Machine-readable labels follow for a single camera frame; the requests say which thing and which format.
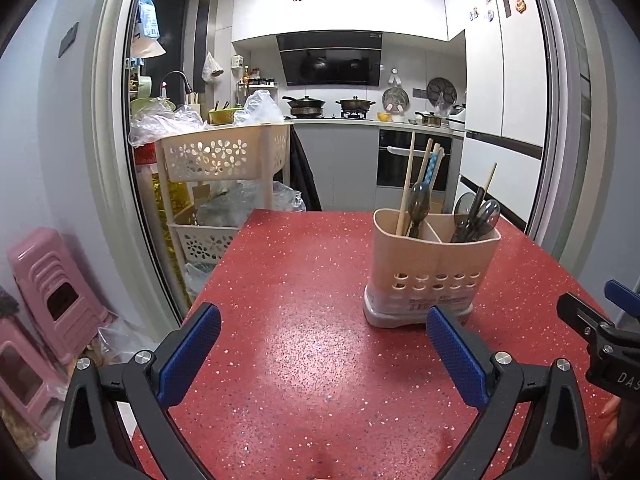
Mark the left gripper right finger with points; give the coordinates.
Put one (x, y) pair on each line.
(554, 441)

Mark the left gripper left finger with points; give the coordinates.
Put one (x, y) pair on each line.
(92, 439)

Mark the dark spoon with logo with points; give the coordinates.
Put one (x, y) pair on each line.
(481, 219)

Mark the dark plastic spoon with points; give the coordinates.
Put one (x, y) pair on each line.
(419, 207)

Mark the plain bamboo chopstick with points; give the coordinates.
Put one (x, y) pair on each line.
(400, 223)

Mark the blue patterned bamboo chopstick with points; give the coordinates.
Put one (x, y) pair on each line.
(431, 168)

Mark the brown translucent spoon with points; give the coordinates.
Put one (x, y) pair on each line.
(461, 214)

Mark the person's right hand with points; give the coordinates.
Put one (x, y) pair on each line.
(619, 458)

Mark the pink plastic stool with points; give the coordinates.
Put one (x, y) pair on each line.
(29, 382)
(63, 307)

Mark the beige utensil holder caddy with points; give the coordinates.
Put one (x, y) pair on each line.
(410, 275)

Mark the clear plastic bag on rack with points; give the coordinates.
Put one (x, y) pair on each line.
(154, 119)

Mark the beige flower-pattern storage rack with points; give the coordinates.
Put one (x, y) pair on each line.
(222, 154)

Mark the white refrigerator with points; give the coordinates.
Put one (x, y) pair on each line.
(506, 98)

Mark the black wok on stove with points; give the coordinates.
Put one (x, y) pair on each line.
(305, 107)

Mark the black range hood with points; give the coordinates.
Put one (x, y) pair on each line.
(331, 58)

